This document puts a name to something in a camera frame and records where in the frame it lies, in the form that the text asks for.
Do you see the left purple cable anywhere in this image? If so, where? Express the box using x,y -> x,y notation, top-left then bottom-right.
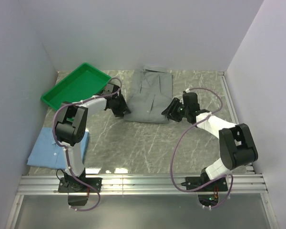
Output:
51,77 -> 123,212

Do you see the grey long sleeve shirt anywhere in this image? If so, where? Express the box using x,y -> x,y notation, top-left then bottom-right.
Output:
124,66 -> 173,124

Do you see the folded light blue shirt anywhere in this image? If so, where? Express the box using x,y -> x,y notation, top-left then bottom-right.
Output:
27,127 -> 90,175

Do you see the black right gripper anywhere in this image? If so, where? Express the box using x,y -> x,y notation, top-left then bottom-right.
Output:
162,97 -> 189,123

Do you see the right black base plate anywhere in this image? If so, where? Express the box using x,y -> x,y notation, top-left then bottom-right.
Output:
181,177 -> 228,192

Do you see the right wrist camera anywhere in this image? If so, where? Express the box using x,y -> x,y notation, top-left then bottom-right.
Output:
183,91 -> 200,111

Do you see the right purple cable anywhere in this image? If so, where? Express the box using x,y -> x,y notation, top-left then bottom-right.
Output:
169,87 -> 234,208

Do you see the green plastic tray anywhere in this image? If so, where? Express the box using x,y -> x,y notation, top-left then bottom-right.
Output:
41,63 -> 111,111

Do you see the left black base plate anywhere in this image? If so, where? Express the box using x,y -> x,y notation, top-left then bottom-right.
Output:
58,177 -> 102,193

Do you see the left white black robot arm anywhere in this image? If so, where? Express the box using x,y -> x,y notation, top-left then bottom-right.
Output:
52,93 -> 130,192

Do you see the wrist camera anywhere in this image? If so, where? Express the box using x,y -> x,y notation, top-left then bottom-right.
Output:
102,83 -> 120,95
183,91 -> 200,111

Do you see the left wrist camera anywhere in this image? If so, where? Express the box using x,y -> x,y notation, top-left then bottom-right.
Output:
102,83 -> 120,95

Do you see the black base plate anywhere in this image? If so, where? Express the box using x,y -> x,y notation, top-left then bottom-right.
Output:
58,177 -> 102,193
181,177 -> 228,192

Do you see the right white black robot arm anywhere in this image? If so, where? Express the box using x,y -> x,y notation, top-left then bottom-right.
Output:
162,95 -> 258,191

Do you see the purple cable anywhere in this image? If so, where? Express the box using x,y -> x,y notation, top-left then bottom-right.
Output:
169,87 -> 234,208
51,77 -> 123,212

